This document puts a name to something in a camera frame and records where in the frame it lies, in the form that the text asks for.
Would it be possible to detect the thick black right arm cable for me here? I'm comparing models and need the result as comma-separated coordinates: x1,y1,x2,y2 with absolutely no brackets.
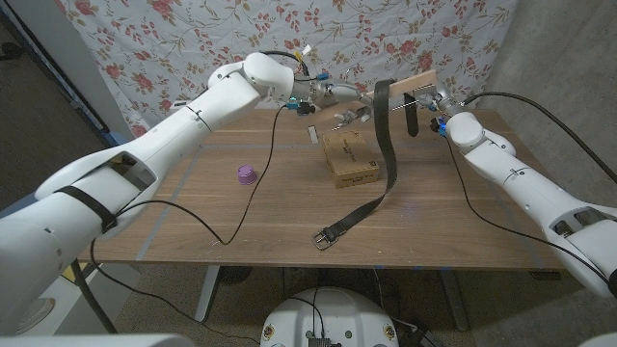
462,91,617,187

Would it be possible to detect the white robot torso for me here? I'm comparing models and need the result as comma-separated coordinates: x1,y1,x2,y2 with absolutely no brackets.
259,286,400,347

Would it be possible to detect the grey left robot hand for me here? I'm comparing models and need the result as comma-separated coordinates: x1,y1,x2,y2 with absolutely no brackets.
312,81,377,128

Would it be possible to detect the small purple cup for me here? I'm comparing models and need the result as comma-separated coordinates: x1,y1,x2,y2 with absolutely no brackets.
236,164,258,186

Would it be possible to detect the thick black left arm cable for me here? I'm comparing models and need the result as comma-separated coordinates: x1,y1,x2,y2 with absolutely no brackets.
259,49,312,78

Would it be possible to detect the black round floor object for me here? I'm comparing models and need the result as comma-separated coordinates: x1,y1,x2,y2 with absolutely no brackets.
219,265,254,285

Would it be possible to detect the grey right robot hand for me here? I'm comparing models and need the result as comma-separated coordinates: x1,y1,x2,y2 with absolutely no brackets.
416,82,465,120

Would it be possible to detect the white robot body edge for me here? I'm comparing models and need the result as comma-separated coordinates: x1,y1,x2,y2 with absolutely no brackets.
0,334,197,347

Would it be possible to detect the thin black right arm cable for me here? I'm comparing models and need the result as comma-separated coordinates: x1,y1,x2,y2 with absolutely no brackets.
443,134,611,285

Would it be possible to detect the grey table leg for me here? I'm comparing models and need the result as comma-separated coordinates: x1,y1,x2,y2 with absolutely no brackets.
438,269,469,333
194,265,222,323

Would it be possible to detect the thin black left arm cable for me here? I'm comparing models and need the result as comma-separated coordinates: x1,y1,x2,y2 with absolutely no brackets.
89,103,290,344

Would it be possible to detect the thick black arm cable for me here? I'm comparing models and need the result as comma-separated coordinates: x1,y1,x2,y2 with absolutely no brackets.
259,49,312,78
462,91,617,187

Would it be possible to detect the black floor power adapter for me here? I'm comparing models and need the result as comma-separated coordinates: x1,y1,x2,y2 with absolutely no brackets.
392,315,440,347

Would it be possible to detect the black leather belt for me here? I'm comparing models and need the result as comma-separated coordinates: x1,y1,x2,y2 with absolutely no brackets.
311,78,419,251

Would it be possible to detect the brown cardboard box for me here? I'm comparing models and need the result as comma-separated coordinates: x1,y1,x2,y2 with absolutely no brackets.
321,128,381,190

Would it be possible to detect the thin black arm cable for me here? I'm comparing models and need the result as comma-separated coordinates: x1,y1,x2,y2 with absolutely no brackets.
443,134,611,285
89,103,290,344

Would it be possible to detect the floral backdrop cloth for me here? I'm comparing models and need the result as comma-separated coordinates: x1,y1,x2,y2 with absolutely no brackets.
55,0,520,141

